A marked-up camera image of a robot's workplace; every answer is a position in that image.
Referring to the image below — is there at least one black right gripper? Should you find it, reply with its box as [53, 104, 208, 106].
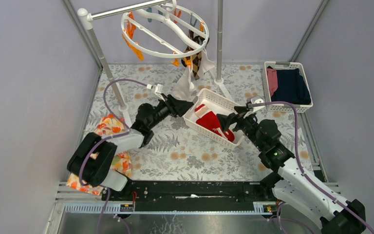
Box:
[216, 106, 264, 151]

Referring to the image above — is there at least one red snowflake sock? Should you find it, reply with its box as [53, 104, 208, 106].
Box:
[194, 104, 235, 142]

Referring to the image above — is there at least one white round clip hanger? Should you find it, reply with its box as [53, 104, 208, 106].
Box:
[121, 0, 210, 61]

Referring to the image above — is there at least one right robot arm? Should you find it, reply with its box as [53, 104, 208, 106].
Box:
[217, 113, 367, 234]

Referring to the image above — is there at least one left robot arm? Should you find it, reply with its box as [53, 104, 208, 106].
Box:
[67, 95, 194, 200]

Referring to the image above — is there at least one white perforated sock basket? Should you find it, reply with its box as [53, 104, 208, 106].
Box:
[183, 89, 244, 148]

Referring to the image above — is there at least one white rack right foot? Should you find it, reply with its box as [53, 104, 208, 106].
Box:
[210, 67, 234, 101]

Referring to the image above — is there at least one floral grey tablecloth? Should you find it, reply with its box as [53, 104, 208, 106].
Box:
[67, 63, 317, 182]

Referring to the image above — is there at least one pink garment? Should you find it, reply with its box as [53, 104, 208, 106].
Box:
[266, 66, 278, 97]

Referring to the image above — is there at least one white basket with clothes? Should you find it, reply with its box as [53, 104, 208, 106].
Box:
[262, 61, 313, 113]

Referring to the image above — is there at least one navy garment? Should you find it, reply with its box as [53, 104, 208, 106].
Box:
[271, 69, 312, 105]

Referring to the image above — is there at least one floral orange cloth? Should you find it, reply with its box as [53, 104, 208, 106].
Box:
[66, 114, 132, 195]

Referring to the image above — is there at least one grey horizontal rack bar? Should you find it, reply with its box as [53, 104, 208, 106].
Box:
[87, 0, 170, 21]

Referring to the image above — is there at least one grey left rack pole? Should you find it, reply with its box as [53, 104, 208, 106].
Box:
[77, 8, 128, 112]

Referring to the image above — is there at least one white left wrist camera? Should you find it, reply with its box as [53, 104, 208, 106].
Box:
[146, 83, 165, 101]

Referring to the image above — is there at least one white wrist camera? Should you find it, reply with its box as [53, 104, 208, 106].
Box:
[246, 97, 265, 114]
[146, 83, 165, 101]

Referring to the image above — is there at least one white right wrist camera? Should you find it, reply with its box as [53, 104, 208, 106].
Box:
[246, 97, 265, 114]

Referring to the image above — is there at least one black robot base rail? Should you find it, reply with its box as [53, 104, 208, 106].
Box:
[101, 180, 280, 213]

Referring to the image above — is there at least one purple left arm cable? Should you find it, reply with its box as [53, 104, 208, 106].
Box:
[77, 78, 149, 234]

